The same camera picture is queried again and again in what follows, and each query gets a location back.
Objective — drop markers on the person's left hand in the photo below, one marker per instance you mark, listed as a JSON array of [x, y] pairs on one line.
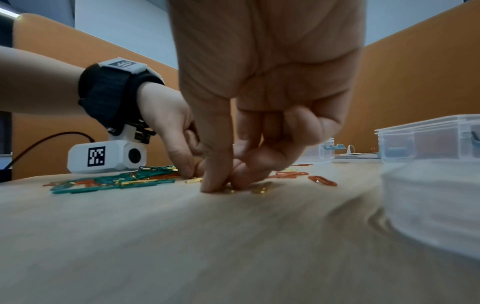
[[168, 118]]

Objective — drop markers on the pile of colored paper clips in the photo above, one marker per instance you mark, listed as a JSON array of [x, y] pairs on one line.
[[112, 181]]

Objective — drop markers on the blue patterned desk mat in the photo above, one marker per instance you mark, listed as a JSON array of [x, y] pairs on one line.
[[356, 156]]

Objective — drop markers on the white left marker band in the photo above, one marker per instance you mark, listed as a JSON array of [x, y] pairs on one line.
[[123, 63]]

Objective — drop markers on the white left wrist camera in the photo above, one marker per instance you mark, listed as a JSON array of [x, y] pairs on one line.
[[116, 157]]

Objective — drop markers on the clear plastic lid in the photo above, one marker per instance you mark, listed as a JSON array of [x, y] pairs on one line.
[[438, 202]]

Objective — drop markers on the person's right hand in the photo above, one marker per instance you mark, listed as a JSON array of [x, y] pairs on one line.
[[270, 59]]

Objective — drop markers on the transparent box with blue latches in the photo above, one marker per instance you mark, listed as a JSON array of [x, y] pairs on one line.
[[315, 151], [431, 139]]

